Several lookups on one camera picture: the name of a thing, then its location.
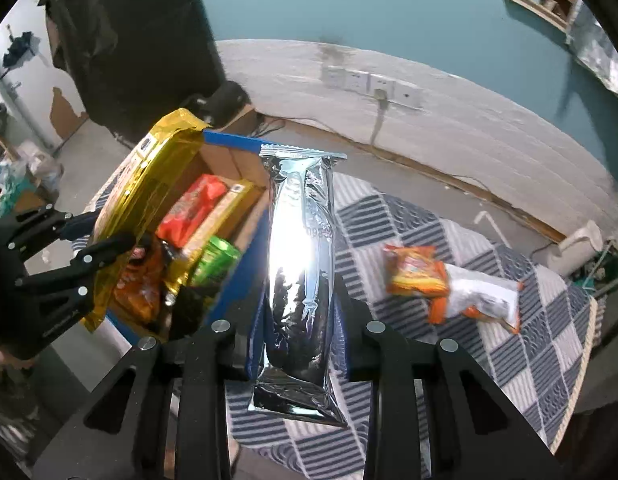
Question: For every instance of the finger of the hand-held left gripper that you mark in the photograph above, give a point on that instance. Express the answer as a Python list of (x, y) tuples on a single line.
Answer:
[(104, 252), (76, 225)]

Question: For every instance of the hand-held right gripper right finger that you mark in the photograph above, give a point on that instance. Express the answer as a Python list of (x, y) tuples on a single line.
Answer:
[(341, 340)]

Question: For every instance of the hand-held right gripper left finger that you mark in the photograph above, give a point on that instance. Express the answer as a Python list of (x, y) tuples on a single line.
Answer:
[(254, 350)]

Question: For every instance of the large orange snack bag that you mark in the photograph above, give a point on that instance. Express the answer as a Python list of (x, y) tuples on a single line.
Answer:
[(139, 290)]

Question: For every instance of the gold snack packet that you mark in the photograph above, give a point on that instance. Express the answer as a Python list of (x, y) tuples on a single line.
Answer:
[(221, 215), (139, 195)]

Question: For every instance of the shiny silver snack packet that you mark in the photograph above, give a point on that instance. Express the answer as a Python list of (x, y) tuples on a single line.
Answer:
[(299, 270)]

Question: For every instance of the red snack packet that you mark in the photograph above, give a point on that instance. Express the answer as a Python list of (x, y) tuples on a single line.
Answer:
[(191, 210)]

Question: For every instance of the green snack packet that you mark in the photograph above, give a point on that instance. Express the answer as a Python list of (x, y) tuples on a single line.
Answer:
[(216, 260)]

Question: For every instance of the blue-edged cardboard box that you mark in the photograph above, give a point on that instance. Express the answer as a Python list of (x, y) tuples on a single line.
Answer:
[(224, 160)]

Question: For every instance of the pile of plastic bags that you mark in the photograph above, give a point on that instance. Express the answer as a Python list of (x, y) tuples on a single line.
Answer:
[(34, 165)]

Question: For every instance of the blue white patterned tablecloth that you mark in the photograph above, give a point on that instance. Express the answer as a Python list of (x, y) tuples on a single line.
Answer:
[(439, 360)]

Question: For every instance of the small orange snack packet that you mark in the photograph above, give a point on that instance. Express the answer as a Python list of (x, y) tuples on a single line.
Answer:
[(416, 270)]

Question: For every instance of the silver orange-edged snack packet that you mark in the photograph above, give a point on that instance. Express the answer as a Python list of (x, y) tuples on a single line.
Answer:
[(481, 300)]

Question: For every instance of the dark cloth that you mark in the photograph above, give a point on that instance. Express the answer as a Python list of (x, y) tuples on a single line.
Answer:
[(139, 35)]

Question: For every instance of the crumpled silver foil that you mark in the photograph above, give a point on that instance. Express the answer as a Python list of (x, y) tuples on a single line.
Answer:
[(596, 55)]

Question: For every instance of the wooden strip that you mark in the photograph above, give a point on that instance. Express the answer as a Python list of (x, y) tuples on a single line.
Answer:
[(534, 7)]

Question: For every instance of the dark wall-hung object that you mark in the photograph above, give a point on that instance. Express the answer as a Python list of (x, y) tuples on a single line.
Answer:
[(21, 49)]

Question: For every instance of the white wall socket strip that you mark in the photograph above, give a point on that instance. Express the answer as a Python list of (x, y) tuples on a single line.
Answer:
[(359, 80)]

